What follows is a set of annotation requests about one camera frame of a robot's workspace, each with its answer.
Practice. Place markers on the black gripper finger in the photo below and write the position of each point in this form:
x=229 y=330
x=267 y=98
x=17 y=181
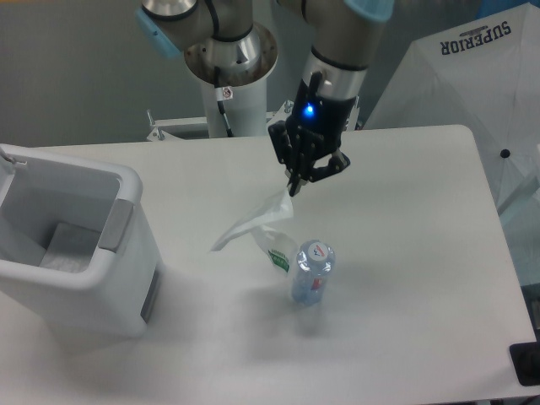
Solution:
x=337 y=163
x=285 y=152

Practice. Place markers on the black device at table edge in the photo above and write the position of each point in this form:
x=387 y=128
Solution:
x=525 y=359

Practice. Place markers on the white trash can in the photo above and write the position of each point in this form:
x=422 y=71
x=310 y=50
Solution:
x=76 y=246

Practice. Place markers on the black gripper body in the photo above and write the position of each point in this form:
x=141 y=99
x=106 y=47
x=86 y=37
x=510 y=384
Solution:
x=316 y=119

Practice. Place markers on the white umbrella with text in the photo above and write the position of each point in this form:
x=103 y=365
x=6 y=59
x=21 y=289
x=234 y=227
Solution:
x=483 y=75

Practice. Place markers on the clear plastic water bottle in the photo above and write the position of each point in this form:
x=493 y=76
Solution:
x=313 y=266

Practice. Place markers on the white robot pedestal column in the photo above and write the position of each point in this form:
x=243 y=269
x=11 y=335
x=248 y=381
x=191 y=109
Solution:
x=233 y=77

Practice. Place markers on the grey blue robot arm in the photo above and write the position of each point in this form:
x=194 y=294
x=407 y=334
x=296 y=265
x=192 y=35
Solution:
x=347 y=34

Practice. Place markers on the white metal base frame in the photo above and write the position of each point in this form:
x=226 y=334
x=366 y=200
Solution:
x=198 y=128

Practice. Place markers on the white green plastic bag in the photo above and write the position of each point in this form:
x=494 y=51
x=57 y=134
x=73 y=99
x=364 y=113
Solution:
x=279 y=247

